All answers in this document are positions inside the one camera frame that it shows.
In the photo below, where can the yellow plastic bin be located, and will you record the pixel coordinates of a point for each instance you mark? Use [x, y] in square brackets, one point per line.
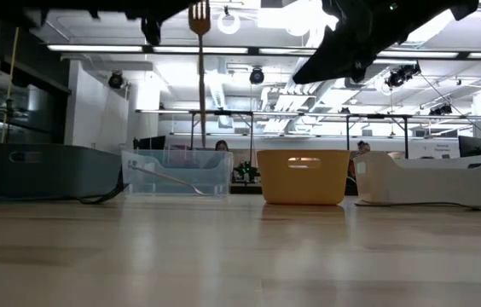
[302, 183]

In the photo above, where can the black ceiling camera cluster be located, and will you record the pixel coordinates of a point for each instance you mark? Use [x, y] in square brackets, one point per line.
[402, 76]

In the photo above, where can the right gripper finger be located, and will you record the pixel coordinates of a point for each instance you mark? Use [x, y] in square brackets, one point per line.
[330, 61]
[338, 74]

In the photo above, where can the silver ventilation duct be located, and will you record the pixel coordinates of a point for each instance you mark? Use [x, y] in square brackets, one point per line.
[379, 72]

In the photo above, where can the teal plastic bin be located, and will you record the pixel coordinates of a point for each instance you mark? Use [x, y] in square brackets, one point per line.
[61, 170]

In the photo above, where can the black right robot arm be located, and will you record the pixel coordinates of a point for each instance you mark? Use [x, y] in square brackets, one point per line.
[436, 8]

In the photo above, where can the person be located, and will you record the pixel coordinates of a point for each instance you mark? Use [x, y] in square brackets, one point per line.
[221, 146]
[363, 147]

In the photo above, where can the clear plastic bin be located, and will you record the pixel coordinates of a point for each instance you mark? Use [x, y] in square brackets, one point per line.
[206, 162]

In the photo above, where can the long ceiling light strip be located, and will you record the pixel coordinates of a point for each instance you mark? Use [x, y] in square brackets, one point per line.
[95, 48]

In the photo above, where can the white plastic bin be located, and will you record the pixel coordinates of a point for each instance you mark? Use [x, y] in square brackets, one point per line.
[436, 183]

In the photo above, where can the black metal frame rig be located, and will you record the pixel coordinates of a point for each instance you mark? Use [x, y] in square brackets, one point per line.
[406, 136]
[251, 128]

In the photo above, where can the black computer monitor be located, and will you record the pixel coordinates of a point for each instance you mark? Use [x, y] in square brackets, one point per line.
[151, 143]
[471, 146]

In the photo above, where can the black aluminium table frame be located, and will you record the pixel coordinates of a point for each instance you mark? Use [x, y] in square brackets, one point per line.
[245, 189]

